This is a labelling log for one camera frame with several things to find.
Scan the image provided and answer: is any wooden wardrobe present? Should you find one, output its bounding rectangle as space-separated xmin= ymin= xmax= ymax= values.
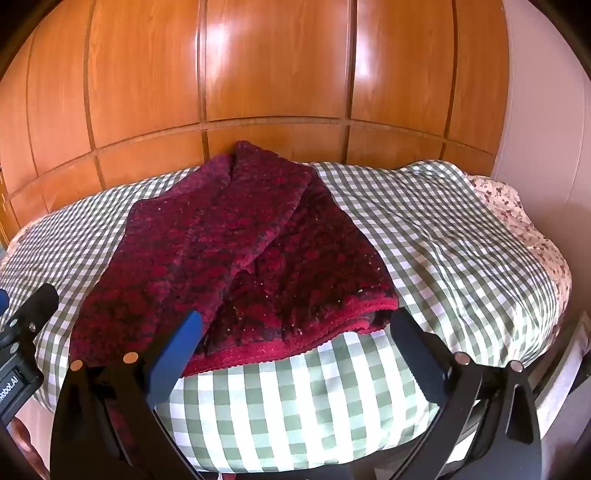
xmin=0 ymin=0 xmax=511 ymax=246

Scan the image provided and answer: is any grey bed frame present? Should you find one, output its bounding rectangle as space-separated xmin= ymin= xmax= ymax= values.
xmin=530 ymin=318 xmax=583 ymax=441

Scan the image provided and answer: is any person's left hand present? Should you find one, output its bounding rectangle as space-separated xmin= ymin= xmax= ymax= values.
xmin=10 ymin=414 xmax=49 ymax=478

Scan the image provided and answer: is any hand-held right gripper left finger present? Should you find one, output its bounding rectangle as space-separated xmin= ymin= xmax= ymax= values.
xmin=50 ymin=310 xmax=204 ymax=480

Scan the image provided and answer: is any red patterned knit garment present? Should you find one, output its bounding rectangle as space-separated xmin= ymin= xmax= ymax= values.
xmin=68 ymin=140 xmax=400 ymax=467

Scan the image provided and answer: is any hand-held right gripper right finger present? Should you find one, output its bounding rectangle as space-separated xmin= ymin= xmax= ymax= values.
xmin=390 ymin=308 xmax=544 ymax=480

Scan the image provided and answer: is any floral bed sheet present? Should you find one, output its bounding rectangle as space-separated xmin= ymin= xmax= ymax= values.
xmin=464 ymin=173 xmax=573 ymax=306

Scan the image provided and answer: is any green checkered bed sheet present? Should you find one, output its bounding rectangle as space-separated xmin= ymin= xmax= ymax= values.
xmin=0 ymin=159 xmax=562 ymax=474

